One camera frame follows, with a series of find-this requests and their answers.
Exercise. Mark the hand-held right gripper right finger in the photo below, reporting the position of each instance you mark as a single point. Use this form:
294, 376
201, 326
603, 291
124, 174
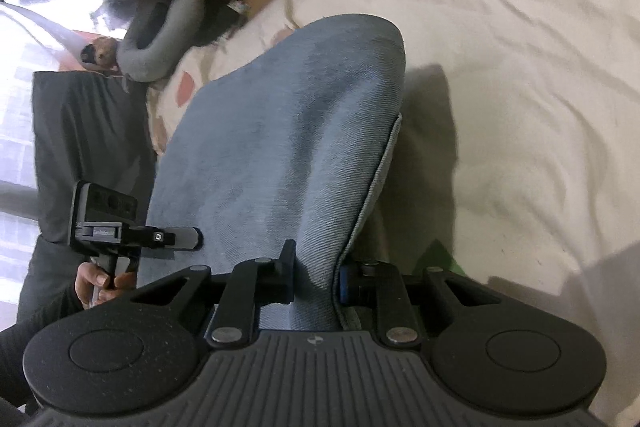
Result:
344, 287

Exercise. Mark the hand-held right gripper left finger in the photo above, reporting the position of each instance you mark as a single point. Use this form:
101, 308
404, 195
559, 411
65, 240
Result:
286, 277

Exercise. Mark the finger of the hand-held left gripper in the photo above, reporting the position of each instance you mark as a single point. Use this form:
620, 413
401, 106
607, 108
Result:
187, 241

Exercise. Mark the light blue denim jeans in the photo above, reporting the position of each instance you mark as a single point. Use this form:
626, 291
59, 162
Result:
280, 132

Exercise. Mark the person's left forearm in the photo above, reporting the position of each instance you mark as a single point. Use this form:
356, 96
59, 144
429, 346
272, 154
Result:
35, 332

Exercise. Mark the person's left hand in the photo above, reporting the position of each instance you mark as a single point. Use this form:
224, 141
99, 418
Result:
87, 282

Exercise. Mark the dark grey pillow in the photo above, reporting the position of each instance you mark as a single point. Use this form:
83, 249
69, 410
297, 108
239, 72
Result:
90, 132

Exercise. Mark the sheer white curtain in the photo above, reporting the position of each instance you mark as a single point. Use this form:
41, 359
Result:
15, 107

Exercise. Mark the small plush doll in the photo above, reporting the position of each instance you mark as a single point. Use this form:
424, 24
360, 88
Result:
105, 52

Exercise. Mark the crumpled plastic bag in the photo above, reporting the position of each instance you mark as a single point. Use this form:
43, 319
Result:
115, 7

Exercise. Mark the grey neck pillow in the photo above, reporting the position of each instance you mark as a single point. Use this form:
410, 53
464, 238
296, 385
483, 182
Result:
192, 14

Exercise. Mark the small black cloth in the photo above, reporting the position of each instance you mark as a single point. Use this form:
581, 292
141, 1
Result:
220, 27

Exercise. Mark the bear print cream blanket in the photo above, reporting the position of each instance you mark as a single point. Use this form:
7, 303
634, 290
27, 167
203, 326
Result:
525, 107

